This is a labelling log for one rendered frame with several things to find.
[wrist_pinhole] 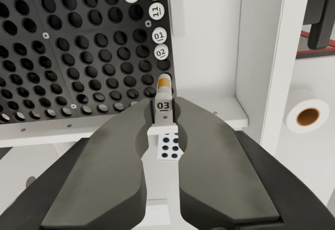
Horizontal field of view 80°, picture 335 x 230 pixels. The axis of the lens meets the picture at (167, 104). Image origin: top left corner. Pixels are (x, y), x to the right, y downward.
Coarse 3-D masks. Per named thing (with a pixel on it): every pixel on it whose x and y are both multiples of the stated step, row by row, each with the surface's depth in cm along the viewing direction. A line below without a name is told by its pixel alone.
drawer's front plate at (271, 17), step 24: (264, 0) 17; (288, 0) 14; (240, 24) 23; (264, 24) 17; (288, 24) 15; (240, 48) 24; (264, 48) 18; (288, 48) 16; (240, 72) 25; (264, 72) 18; (288, 72) 17; (240, 96) 26; (264, 96) 19; (264, 120) 19; (264, 144) 21
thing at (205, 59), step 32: (192, 0) 22; (224, 0) 22; (192, 32) 24; (224, 32) 24; (192, 64) 26; (224, 64) 26; (192, 96) 28; (224, 96) 28; (0, 128) 27; (32, 128) 26; (64, 128) 26; (96, 128) 25; (160, 128) 24
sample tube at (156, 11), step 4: (152, 4) 16; (156, 4) 16; (160, 4) 16; (152, 8) 16; (156, 8) 16; (160, 8) 16; (152, 12) 16; (156, 12) 16; (160, 12) 16; (164, 12) 17; (152, 16) 16; (156, 16) 16; (160, 16) 16
